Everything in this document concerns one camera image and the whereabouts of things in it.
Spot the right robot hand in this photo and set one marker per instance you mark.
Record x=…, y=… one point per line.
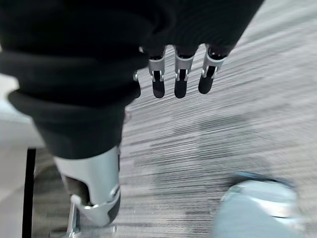
x=74, y=74

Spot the small bin with light bag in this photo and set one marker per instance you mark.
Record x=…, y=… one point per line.
x=260, y=205

